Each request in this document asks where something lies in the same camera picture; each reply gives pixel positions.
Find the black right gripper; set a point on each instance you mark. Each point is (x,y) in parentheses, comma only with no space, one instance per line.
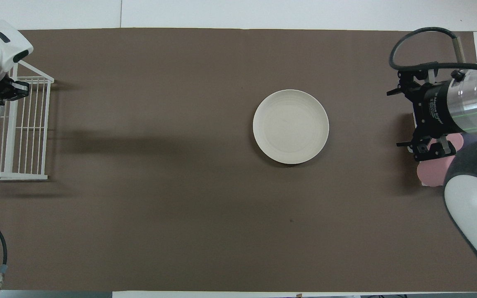
(437,109)

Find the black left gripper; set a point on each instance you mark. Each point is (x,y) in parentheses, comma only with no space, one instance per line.
(3,93)

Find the cream round plate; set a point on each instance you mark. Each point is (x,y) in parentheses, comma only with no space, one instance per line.
(290,126)

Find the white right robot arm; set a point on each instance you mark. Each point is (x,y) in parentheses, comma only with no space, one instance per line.
(470,207)

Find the pink plastic cup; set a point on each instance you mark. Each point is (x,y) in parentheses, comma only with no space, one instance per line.
(433,171)
(456,140)

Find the brown table mat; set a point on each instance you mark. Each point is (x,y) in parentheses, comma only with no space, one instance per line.
(180,207)

